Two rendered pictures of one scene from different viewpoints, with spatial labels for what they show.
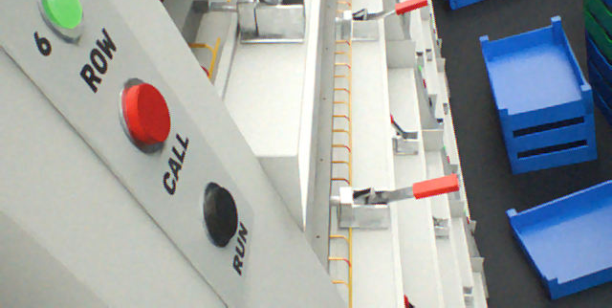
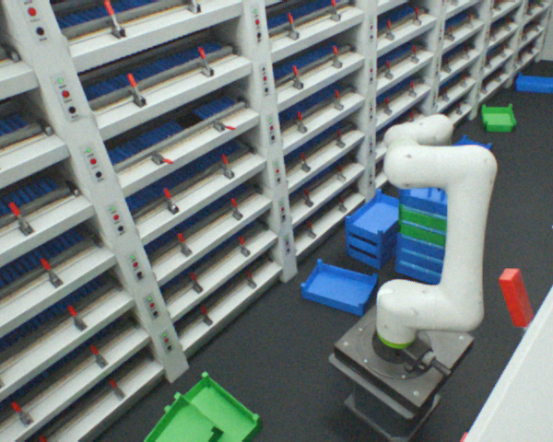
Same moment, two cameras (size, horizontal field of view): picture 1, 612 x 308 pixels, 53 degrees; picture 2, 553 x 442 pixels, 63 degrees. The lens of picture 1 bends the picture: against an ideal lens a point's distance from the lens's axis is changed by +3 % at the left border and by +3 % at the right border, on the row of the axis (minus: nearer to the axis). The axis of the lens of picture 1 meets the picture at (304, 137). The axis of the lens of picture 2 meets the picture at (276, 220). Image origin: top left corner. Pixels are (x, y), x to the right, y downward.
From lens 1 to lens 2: 117 cm
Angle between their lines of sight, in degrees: 21
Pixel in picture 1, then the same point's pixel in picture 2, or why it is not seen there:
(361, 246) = (149, 165)
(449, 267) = (229, 226)
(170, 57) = (77, 91)
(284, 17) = (138, 101)
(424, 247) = (198, 198)
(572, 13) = not seen: hidden behind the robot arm
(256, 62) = (129, 106)
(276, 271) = (83, 125)
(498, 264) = (301, 276)
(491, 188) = (333, 253)
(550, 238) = (327, 281)
